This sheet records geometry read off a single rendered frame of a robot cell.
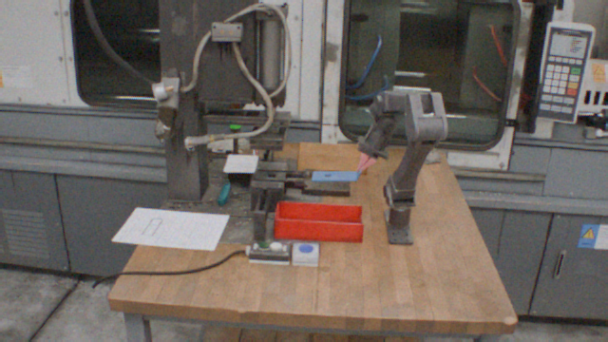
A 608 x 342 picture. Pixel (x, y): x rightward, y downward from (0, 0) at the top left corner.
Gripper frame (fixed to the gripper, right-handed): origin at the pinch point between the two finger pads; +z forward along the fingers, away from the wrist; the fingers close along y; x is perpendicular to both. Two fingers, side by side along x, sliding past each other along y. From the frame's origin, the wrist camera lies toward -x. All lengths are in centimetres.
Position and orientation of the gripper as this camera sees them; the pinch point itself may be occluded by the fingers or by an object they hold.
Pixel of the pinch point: (359, 170)
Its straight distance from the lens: 181.5
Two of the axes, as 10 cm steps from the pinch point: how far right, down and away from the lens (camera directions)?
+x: -0.9, 3.9, -9.1
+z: -4.5, 8.0, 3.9
